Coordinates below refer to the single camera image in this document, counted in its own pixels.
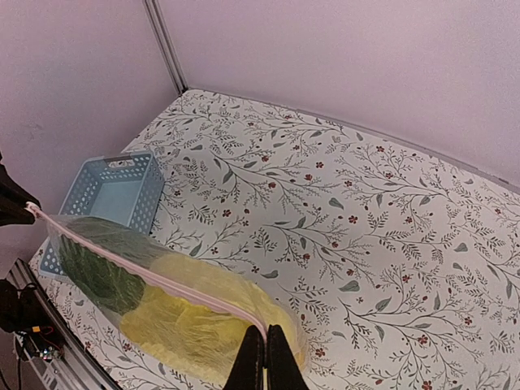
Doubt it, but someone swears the yellow napa cabbage toy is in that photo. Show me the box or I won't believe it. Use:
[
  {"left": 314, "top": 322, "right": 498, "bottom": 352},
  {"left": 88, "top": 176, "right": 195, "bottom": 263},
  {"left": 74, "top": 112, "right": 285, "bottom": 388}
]
[{"left": 119, "top": 253, "right": 308, "bottom": 384}]

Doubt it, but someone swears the floral patterned table mat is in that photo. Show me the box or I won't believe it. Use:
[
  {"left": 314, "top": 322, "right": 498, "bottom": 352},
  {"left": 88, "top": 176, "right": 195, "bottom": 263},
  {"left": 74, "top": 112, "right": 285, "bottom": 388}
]
[{"left": 36, "top": 89, "right": 520, "bottom": 390}]

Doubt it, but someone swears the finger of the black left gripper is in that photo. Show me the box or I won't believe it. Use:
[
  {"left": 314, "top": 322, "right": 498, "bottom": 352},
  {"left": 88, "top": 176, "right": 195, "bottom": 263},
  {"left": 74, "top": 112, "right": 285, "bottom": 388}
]
[{"left": 0, "top": 163, "right": 41, "bottom": 225}]

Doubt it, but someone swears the light blue plastic basket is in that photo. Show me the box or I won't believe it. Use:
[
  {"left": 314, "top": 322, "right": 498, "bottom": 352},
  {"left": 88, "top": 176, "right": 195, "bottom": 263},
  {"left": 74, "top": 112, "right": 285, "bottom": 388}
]
[{"left": 38, "top": 150, "right": 166, "bottom": 282}]

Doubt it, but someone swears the left rear aluminium frame post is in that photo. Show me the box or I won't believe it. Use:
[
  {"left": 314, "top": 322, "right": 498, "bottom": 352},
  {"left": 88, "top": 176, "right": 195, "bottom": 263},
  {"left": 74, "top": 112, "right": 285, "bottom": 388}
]
[{"left": 143, "top": 0, "right": 189, "bottom": 95}]

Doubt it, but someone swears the clear pink zip top bag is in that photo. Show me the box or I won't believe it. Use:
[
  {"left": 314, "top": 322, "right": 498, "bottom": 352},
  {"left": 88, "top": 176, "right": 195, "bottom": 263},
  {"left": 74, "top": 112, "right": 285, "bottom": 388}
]
[{"left": 25, "top": 201, "right": 311, "bottom": 383}]

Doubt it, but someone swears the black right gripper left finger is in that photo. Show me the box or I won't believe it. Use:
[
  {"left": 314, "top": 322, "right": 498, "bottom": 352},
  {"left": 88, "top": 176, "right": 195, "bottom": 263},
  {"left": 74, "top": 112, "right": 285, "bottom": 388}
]
[{"left": 223, "top": 326, "right": 264, "bottom": 390}]

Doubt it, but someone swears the green bok choy toy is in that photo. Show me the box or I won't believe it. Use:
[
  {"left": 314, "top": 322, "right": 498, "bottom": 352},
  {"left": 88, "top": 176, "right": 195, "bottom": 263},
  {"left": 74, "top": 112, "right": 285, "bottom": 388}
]
[{"left": 58, "top": 217, "right": 166, "bottom": 315}]

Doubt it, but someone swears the front aluminium table rail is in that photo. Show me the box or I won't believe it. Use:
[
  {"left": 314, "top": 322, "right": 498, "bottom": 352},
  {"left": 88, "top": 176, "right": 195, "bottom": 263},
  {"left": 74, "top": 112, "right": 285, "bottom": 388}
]
[{"left": 6, "top": 259, "right": 119, "bottom": 389}]

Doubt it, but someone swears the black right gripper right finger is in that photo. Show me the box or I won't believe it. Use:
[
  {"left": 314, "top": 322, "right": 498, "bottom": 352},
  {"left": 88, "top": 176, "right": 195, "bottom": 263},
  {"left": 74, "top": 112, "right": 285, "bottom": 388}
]
[{"left": 266, "top": 325, "right": 309, "bottom": 390}]

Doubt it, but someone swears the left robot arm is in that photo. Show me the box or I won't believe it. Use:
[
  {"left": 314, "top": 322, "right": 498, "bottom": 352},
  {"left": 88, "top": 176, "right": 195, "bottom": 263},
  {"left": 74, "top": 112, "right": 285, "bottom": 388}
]
[{"left": 1, "top": 164, "right": 39, "bottom": 333}]

